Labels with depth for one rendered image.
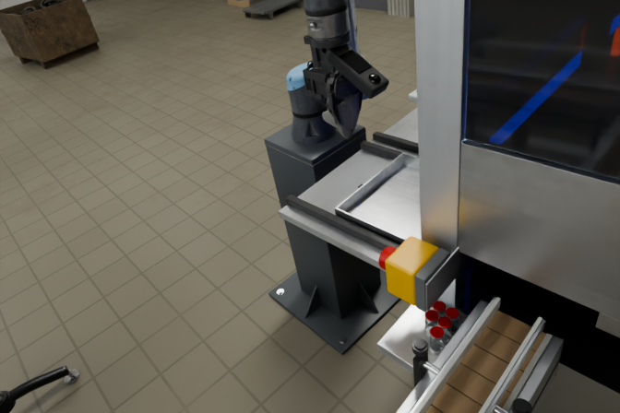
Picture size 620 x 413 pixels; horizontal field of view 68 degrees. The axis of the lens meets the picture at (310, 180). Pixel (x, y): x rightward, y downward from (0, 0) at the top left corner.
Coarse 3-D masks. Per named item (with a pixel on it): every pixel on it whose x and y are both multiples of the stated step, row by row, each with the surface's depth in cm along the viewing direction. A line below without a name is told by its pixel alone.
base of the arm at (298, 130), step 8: (320, 112) 147; (296, 120) 149; (304, 120) 147; (312, 120) 147; (320, 120) 148; (296, 128) 150; (304, 128) 148; (312, 128) 148; (320, 128) 148; (328, 128) 150; (296, 136) 151; (304, 136) 149; (312, 136) 148; (320, 136) 149; (328, 136) 150
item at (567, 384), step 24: (504, 312) 76; (576, 336) 71; (576, 360) 68; (600, 360) 67; (552, 384) 71; (576, 384) 68; (600, 384) 64; (552, 408) 74; (576, 408) 70; (600, 408) 67
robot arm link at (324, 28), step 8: (328, 16) 77; (336, 16) 78; (344, 16) 79; (312, 24) 79; (320, 24) 78; (328, 24) 78; (336, 24) 78; (344, 24) 79; (312, 32) 80; (320, 32) 79; (328, 32) 79; (336, 32) 79; (344, 32) 80; (320, 40) 81; (328, 40) 80
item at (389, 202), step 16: (400, 160) 114; (416, 160) 112; (384, 176) 111; (400, 176) 112; (416, 176) 111; (368, 192) 108; (384, 192) 108; (400, 192) 107; (416, 192) 106; (336, 208) 100; (352, 208) 104; (368, 208) 104; (384, 208) 103; (400, 208) 102; (416, 208) 101; (368, 224) 95; (384, 224) 98; (400, 224) 98; (416, 224) 97; (400, 240) 90
